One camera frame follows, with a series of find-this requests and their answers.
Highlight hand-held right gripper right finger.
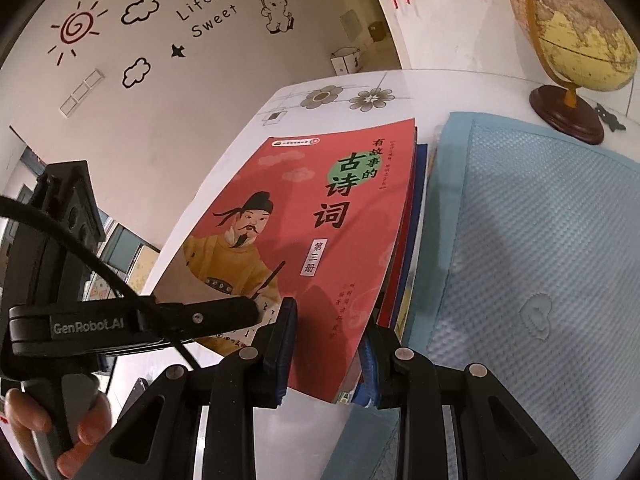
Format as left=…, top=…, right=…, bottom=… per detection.
left=361, top=322, right=571, bottom=480

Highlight cartoon wall decals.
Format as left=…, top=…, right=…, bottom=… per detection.
left=47, top=0, right=301, bottom=91

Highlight small black ornament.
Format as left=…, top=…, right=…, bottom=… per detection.
left=595, top=102, right=627, bottom=133

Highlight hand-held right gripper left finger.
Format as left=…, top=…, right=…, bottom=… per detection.
left=102, top=296, right=299, bottom=480

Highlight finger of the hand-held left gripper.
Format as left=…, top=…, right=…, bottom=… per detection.
left=149, top=296, right=262, bottom=344

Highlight yellow desk globe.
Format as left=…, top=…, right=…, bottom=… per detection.
left=507, top=0, right=640, bottom=145

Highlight white switch panel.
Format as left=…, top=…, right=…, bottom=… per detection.
left=59, top=69, right=107, bottom=118

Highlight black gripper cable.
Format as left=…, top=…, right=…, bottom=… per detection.
left=0, top=194, right=203, bottom=373

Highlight red book yellow-robed man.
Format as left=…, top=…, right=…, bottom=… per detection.
left=152, top=117, right=417, bottom=403

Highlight stack of thin books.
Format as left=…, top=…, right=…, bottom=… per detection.
left=335, top=127, right=441, bottom=408

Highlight person's left hand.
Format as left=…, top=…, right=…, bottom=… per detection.
left=2, top=387, right=113, bottom=473

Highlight blue quilted mat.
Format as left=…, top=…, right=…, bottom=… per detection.
left=320, top=110, right=640, bottom=480

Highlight white wall socket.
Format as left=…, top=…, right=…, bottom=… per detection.
left=330, top=46, right=362, bottom=75

